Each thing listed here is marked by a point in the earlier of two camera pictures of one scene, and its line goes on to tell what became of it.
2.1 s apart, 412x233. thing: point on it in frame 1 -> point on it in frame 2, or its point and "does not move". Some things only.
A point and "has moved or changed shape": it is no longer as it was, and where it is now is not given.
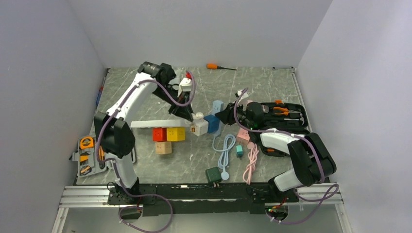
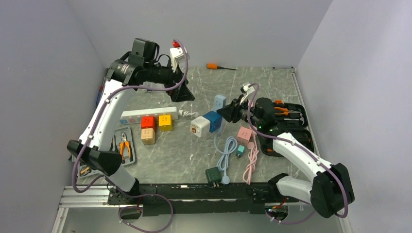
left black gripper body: x=161 y=93 -> x=161 y=74
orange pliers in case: x=285 y=111 does not move
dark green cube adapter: x=214 y=175 does not move
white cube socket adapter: x=199 y=126 does not move
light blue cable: x=230 y=141 has moved or changed shape
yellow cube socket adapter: x=176 y=133 -> x=165 y=122
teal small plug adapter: x=239 y=153 does not move
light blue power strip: x=218 y=107 has moved or changed shape
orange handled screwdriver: x=214 y=66 does not move
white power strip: x=160 y=124 -> x=134 y=116
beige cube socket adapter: x=163 y=147 -> x=147 y=136
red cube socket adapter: x=159 y=134 -> x=148 y=122
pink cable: x=251 y=158 does not move
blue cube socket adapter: x=214 y=123 does not move
